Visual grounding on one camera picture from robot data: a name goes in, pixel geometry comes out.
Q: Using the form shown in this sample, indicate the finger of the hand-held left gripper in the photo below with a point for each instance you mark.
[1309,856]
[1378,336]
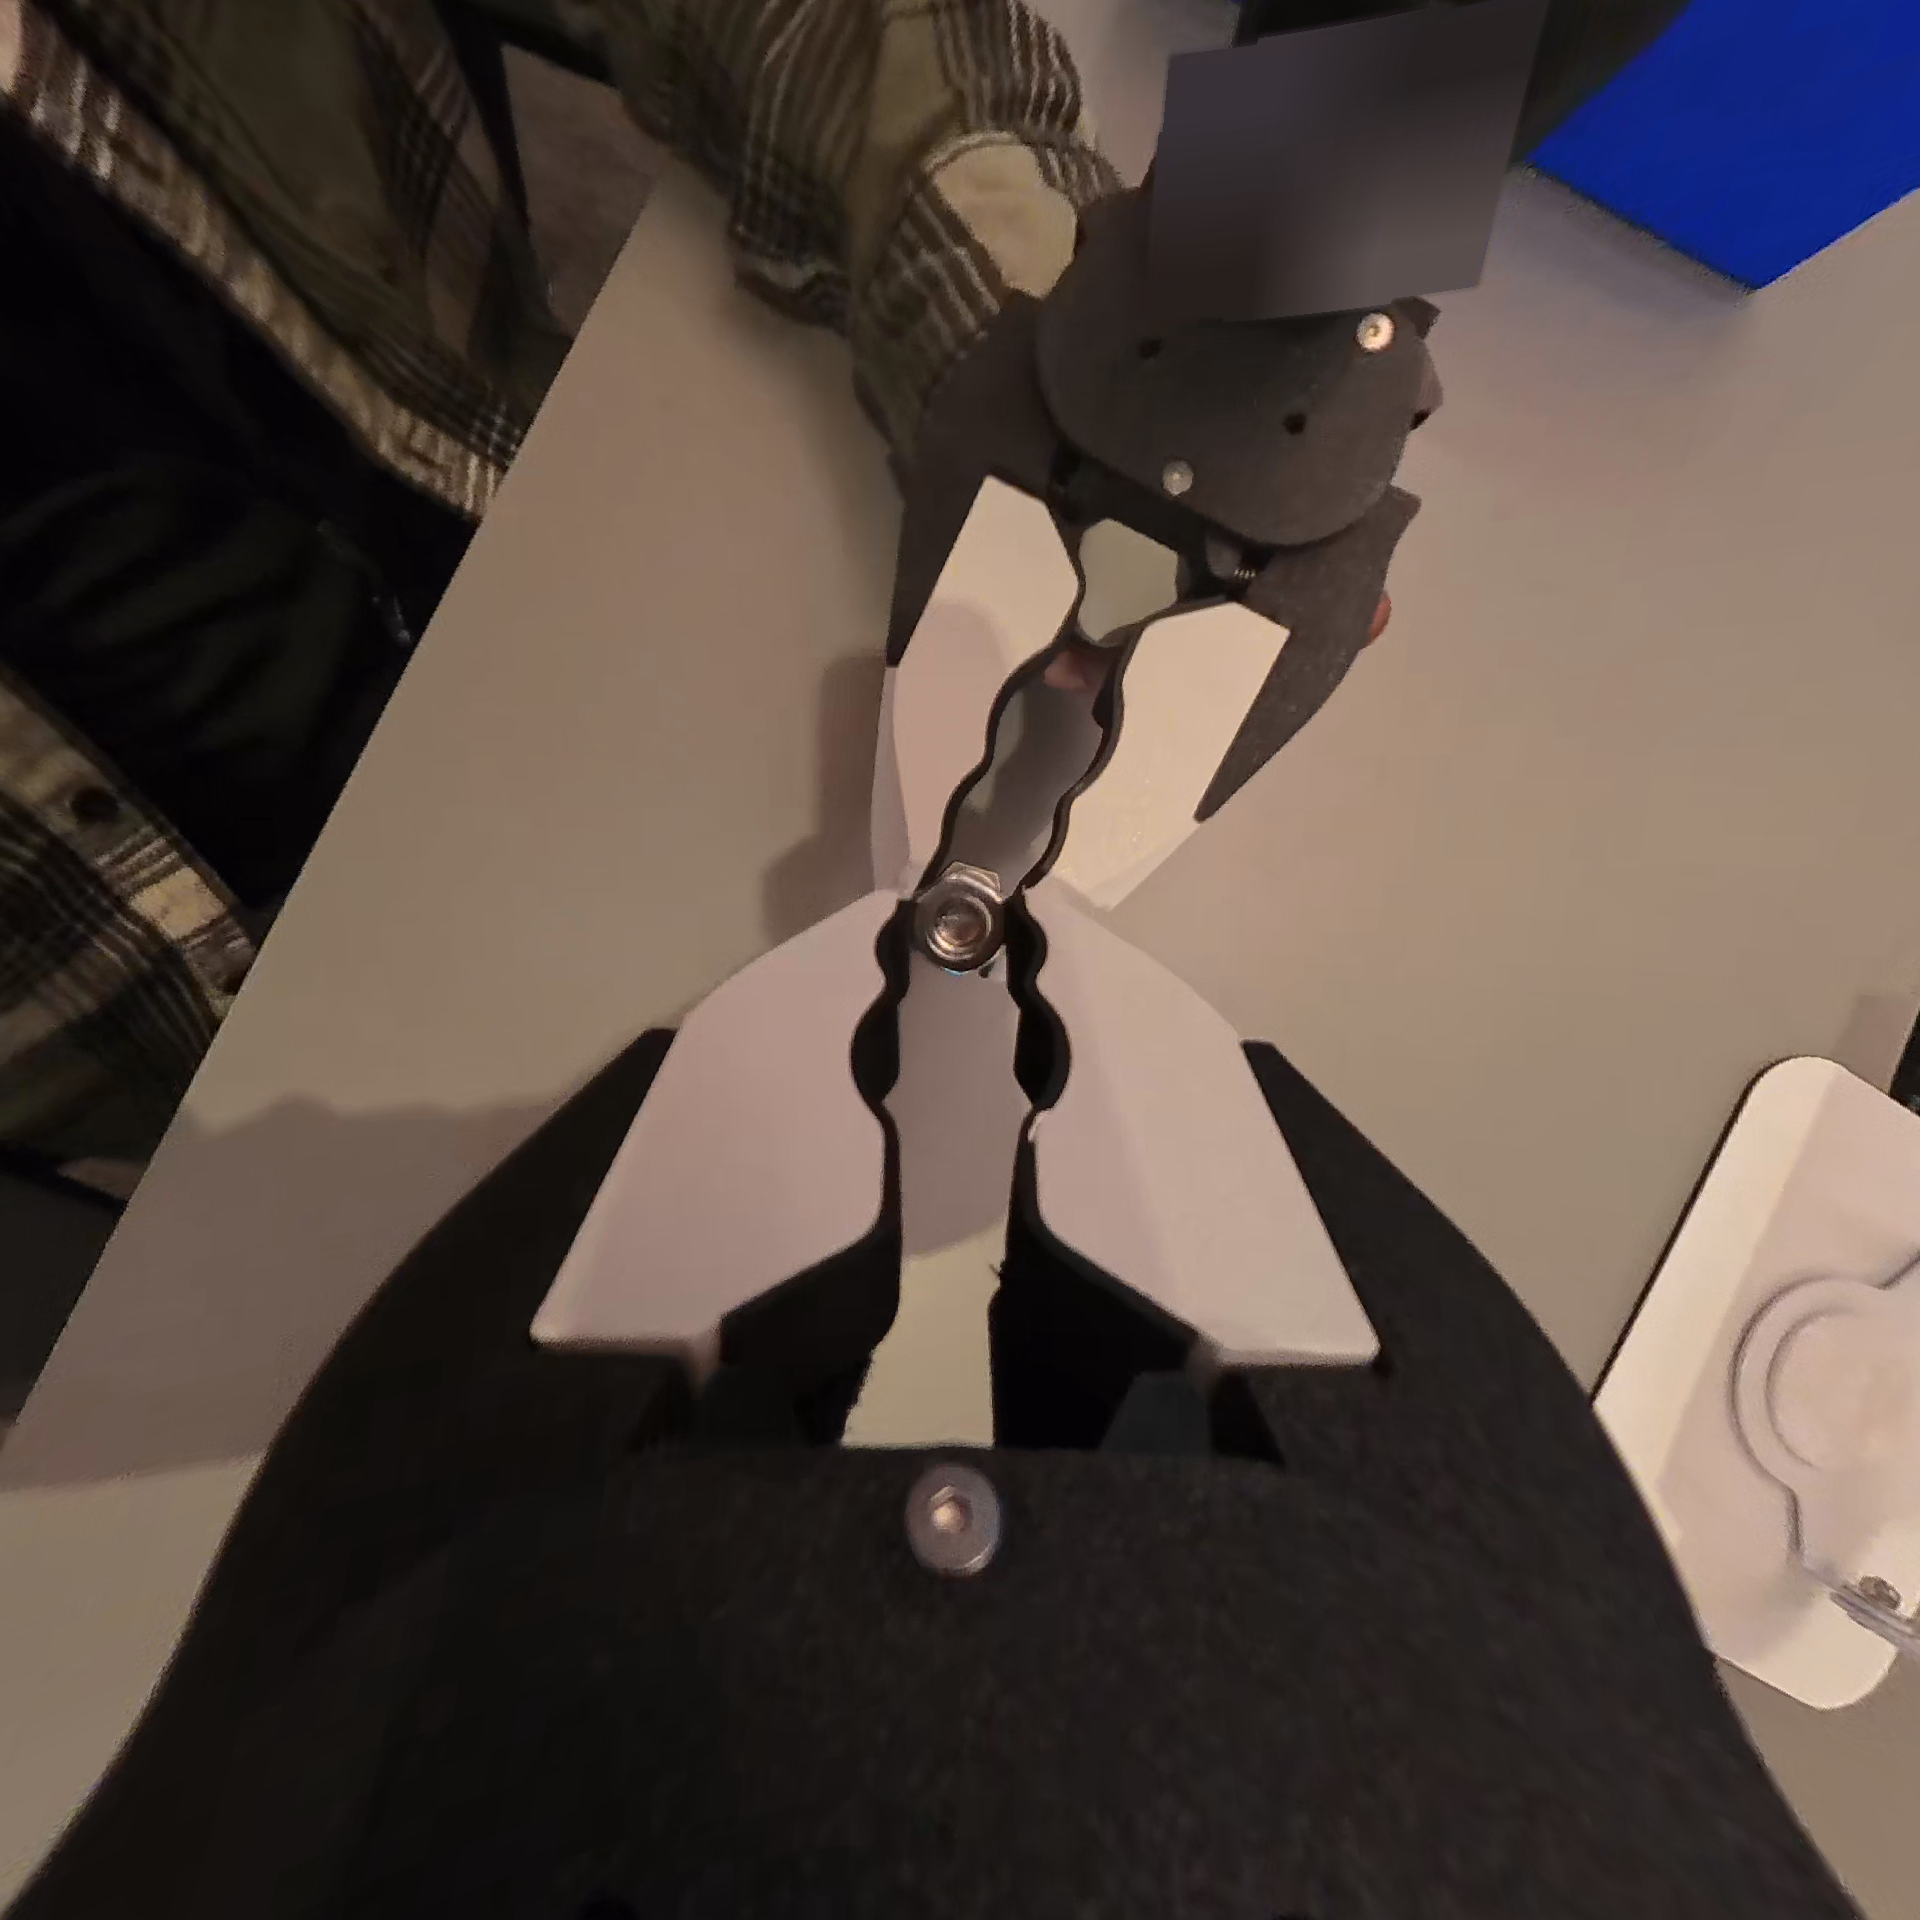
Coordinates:
[937,705]
[1185,720]

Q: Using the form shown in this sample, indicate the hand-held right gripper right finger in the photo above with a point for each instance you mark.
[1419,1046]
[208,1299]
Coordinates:
[1185,1184]

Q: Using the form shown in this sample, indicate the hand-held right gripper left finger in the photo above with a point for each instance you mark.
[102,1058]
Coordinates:
[734,1170]

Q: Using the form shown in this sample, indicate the silver hex bolt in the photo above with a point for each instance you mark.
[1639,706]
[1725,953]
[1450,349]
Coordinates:
[960,921]

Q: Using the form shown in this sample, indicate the white tablet stand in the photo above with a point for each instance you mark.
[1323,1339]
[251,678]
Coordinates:
[1694,1425]

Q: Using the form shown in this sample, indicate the blue divided plastic bin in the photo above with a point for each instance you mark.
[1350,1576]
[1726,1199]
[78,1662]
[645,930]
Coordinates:
[1725,135]

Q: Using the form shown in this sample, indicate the person's black trousers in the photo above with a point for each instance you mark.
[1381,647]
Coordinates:
[181,599]

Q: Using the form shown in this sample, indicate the person's plaid shirt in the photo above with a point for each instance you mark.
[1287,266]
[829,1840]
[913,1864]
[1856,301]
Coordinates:
[299,224]

